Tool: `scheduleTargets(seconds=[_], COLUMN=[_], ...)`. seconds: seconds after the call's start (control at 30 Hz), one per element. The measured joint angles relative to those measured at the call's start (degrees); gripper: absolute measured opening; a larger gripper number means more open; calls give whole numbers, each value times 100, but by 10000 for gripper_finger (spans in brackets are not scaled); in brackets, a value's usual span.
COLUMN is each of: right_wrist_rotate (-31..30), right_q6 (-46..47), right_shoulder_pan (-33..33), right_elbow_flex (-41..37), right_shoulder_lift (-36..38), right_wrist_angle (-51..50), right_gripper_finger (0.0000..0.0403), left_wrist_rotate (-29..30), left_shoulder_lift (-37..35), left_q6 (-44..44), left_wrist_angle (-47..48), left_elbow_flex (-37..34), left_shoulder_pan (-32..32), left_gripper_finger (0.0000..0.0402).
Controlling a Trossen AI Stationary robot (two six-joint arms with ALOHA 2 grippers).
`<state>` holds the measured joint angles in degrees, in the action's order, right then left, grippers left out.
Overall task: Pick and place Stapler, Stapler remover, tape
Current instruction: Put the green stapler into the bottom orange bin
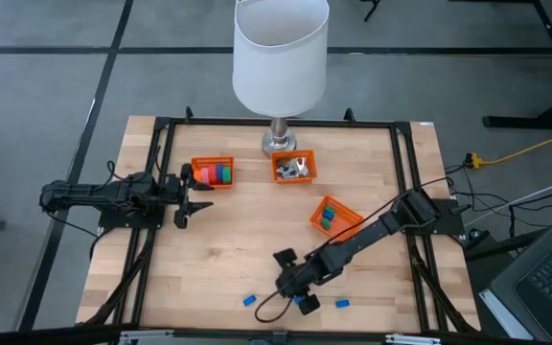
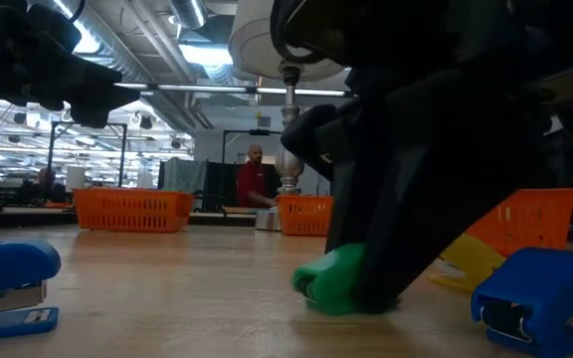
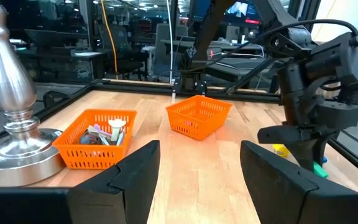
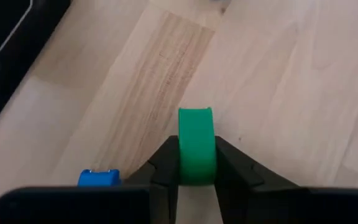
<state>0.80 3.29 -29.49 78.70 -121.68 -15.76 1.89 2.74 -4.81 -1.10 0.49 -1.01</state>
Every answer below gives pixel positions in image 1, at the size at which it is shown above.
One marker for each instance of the white shade silver table lamp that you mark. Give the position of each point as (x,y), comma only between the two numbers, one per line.
(281,72)

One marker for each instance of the black laptop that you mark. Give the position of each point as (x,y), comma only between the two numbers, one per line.
(544,287)

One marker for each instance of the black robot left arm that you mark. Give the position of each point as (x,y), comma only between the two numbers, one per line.
(89,191)

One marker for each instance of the black side desk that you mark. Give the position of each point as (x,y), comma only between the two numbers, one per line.
(506,245)

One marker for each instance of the black chair leg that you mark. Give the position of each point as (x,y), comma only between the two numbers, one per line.
(373,9)

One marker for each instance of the blue mini stapler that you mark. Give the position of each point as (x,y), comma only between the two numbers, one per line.
(328,216)
(298,301)
(249,300)
(342,304)

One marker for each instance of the grey-green staple remover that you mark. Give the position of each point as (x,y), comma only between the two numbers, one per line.
(299,166)
(291,175)

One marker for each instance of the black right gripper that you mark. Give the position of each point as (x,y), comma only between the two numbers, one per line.
(307,274)

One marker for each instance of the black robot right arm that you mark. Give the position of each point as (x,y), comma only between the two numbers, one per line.
(376,230)

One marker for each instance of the green mini stapler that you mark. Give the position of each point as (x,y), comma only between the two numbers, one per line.
(330,209)
(326,224)

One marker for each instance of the black desk frame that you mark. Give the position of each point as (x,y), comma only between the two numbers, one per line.
(520,122)

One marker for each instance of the silver metal bracket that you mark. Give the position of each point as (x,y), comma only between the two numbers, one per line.
(146,337)
(412,339)

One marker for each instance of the orange plastic mesh basket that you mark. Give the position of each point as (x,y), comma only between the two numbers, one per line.
(294,152)
(211,159)
(348,215)

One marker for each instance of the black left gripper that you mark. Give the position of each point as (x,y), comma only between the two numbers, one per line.
(173,191)

